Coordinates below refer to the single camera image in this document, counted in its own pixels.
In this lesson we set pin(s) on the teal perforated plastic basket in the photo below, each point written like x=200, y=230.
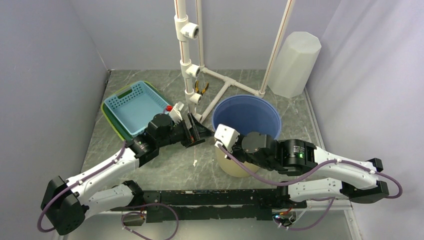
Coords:
x=136, y=106

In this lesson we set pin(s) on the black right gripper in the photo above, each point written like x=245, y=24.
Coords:
x=239, y=140

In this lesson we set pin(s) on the blue and cream bucket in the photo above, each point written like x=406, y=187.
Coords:
x=247, y=113

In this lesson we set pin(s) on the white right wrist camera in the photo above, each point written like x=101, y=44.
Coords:
x=226, y=137

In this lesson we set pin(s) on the white octagonal plastic container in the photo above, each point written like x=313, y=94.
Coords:
x=294, y=64

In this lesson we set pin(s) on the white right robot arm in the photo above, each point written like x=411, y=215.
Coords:
x=320, y=174

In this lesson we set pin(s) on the black base bar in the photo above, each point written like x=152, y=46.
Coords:
x=260, y=204

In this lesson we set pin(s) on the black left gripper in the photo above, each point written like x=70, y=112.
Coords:
x=198, y=130

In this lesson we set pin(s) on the cream yellow outer bucket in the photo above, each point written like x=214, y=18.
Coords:
x=229, y=166

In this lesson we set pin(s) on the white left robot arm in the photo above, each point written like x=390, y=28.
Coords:
x=68, y=202

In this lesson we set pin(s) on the yellow handled pliers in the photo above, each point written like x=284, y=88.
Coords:
x=199, y=90

